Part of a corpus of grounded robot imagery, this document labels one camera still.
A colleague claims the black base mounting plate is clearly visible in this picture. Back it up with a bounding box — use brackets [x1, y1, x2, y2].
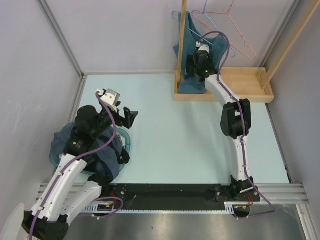
[109, 183, 261, 207]

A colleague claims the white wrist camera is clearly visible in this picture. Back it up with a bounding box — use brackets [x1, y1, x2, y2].
[97, 88, 121, 112]
[195, 41, 210, 54]

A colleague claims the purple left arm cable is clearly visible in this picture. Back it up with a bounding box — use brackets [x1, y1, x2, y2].
[28, 91, 125, 240]

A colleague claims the light blue wire hanger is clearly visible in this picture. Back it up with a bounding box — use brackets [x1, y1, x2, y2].
[171, 0, 237, 58]

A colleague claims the dark blue clothes pile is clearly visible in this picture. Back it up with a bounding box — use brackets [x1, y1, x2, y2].
[51, 124, 131, 181]

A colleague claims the aluminium frame rail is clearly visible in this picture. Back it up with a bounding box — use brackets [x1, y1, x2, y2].
[34, 0, 87, 126]

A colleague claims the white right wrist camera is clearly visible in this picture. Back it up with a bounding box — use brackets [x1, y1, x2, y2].
[195, 41, 210, 54]

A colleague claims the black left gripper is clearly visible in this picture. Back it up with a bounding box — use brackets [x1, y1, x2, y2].
[91, 101, 138, 139]

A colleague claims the teal plastic basket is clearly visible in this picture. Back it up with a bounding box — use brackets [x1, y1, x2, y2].
[49, 121, 133, 176]

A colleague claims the white slotted cable duct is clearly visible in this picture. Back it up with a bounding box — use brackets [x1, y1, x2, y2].
[80, 201, 235, 215]

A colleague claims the blue tank top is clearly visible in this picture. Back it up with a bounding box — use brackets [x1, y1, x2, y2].
[178, 12, 229, 94]

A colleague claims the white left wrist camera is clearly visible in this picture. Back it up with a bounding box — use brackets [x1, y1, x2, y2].
[97, 88, 121, 112]

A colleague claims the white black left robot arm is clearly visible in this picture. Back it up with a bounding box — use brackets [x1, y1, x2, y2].
[21, 105, 139, 240]

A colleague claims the pink wire hanger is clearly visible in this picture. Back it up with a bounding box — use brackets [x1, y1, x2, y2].
[206, 0, 257, 62]

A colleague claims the wooden hanger rack with tray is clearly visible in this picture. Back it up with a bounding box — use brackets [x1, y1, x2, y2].
[174, 0, 320, 104]

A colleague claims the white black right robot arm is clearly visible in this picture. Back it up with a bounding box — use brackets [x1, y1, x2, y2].
[186, 47, 254, 201]

